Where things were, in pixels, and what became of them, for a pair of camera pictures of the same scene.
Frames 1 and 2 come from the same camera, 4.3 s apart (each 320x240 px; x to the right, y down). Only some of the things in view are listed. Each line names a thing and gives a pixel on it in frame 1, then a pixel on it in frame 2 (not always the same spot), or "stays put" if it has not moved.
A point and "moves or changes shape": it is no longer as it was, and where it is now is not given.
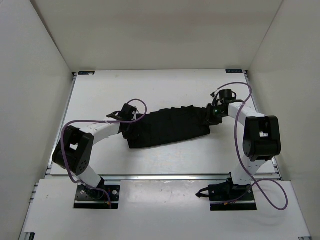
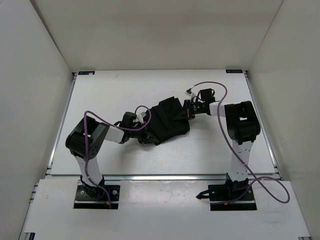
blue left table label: x=86 y=72 stays put
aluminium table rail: x=165 y=177 stays put
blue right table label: x=233 y=71 stays put
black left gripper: x=131 y=119 → x=144 y=138
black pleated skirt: x=166 y=125 moves or changes shape
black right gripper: x=212 y=121 → x=188 y=104
